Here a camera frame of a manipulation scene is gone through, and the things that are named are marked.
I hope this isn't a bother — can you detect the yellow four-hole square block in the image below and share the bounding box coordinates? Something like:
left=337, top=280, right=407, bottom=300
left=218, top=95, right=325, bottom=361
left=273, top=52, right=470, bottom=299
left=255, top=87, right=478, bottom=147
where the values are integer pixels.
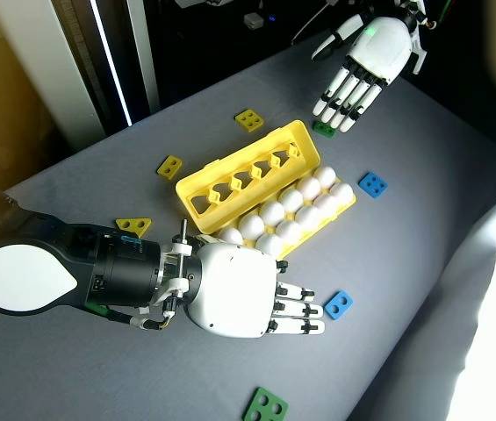
left=234, top=109, right=266, bottom=132

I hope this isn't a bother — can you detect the blue four-hole square block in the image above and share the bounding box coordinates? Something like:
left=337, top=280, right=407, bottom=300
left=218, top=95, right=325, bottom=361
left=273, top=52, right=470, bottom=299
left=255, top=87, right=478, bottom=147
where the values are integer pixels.
left=357, top=172, right=389, bottom=200

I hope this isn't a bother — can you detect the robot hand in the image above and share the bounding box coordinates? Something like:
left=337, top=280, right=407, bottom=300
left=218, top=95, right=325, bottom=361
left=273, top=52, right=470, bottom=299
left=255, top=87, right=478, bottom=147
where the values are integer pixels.
left=183, top=234, right=327, bottom=339
left=311, top=16, right=428, bottom=132

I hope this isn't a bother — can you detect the white upright panel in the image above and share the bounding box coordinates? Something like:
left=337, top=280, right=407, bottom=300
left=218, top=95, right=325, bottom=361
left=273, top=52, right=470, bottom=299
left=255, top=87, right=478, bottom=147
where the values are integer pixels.
left=0, top=0, right=161, bottom=139

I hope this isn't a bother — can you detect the yellow two-hole block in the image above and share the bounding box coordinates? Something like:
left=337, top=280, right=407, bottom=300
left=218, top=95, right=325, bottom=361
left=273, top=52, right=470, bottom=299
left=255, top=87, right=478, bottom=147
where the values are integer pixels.
left=156, top=155, right=183, bottom=180

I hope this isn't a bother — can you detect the white light strip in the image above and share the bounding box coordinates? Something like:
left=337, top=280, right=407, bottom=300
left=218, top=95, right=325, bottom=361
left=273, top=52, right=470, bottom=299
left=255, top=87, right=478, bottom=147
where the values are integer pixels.
left=89, top=0, right=133, bottom=127

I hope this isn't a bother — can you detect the green four-hole square block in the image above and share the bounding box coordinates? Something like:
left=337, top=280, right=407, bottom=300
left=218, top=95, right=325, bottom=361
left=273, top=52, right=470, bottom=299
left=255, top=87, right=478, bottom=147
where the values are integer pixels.
left=241, top=386, right=290, bottom=421

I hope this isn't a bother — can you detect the green two-hole block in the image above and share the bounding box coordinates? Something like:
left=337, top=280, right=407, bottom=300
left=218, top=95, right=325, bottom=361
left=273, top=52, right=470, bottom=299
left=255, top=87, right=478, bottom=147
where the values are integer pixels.
left=312, top=120, right=336, bottom=139

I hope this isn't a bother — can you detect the thin white cable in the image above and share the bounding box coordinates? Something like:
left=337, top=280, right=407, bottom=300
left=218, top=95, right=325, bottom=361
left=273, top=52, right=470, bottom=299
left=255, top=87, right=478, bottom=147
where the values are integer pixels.
left=291, top=0, right=335, bottom=45

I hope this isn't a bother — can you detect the yellow triangle block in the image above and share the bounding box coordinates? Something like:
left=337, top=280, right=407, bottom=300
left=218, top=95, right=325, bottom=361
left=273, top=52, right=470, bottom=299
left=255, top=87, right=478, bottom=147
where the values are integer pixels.
left=115, top=217, right=153, bottom=240

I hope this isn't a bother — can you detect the blue two-hole block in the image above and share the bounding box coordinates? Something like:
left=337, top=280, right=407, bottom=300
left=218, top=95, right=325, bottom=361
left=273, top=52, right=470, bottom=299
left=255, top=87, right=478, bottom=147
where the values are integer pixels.
left=324, top=290, right=355, bottom=321

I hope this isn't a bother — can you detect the yellow egg carton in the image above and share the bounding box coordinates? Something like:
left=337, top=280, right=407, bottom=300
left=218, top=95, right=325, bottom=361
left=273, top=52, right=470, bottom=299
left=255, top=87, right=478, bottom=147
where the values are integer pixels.
left=174, top=120, right=357, bottom=260

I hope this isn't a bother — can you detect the grey table cloth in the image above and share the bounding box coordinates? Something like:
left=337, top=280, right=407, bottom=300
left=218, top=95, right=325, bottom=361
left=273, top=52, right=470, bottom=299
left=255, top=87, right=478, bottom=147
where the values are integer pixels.
left=0, top=28, right=496, bottom=421

